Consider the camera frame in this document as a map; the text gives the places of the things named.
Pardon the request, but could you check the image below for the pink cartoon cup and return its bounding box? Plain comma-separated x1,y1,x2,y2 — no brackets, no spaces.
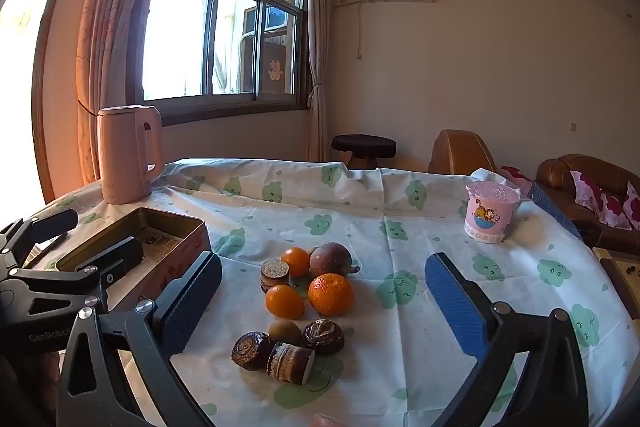
464,180,523,244

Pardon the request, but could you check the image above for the dark wooden side table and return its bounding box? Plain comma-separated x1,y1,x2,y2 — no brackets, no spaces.
592,247,640,320

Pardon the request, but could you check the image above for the dark chocolate round cake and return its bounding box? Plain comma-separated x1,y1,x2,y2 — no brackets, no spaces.
231,331,275,372

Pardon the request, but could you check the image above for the printed paper leaflet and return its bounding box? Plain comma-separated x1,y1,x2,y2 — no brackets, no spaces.
135,229,188,265

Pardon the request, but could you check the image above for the pink electric kettle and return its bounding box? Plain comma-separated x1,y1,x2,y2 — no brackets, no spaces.
96,105,166,205

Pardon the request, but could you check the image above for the beige patterned curtain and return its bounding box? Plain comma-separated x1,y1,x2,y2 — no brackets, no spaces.
305,0,342,162
75,0,186,185

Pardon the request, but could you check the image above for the brown leather sofa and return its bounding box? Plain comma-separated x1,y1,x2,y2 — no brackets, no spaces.
535,153,640,253

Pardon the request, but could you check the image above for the wooden framed window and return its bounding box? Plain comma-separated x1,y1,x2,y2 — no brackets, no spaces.
0,0,68,205

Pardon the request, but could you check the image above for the yellow round fruit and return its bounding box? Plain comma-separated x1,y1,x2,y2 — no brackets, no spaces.
268,319,303,348

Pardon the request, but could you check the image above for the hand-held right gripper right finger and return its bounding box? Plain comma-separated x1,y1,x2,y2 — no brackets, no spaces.
425,252,591,427

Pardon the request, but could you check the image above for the rectangular metal tin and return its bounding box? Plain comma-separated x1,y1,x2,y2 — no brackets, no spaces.
54,207,213,305

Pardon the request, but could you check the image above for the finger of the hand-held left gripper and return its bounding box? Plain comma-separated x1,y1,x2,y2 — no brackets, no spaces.
5,208,79,260
55,237,146,283

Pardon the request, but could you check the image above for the small orange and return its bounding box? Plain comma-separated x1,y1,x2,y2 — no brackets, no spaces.
281,247,312,279
265,284,306,320

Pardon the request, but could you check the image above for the purple passion fruit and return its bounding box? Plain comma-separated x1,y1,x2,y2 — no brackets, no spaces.
308,243,361,278

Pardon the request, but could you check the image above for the crumb topped layered cake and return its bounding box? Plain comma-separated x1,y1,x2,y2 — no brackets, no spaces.
259,258,291,294

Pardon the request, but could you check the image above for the round black stool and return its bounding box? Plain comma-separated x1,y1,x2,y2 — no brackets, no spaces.
331,134,397,170

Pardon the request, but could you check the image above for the layered cake with white base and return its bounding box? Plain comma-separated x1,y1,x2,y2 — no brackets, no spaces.
266,342,316,387

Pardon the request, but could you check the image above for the dark framed sliding window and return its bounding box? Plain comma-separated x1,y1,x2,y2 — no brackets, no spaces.
131,0,308,125

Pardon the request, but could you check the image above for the white tablecloth with green clouds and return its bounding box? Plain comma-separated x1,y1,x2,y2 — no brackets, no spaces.
30,158,640,427

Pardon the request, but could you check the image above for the brown leather armchair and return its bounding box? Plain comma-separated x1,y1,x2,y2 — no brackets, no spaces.
427,129,498,175

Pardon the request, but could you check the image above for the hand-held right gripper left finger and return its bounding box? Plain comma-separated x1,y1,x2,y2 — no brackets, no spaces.
56,251,223,427

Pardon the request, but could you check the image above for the white swirl chocolate cake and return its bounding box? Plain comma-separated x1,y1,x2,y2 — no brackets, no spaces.
301,318,346,355

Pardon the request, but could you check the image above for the pink cloth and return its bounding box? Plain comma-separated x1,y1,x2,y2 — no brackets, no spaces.
500,165,533,198

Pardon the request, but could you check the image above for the pink floral pillow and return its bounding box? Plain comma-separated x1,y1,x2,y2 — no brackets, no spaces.
622,181,640,230
569,169,628,228

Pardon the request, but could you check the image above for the large orange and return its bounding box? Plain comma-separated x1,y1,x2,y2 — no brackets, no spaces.
307,273,356,318

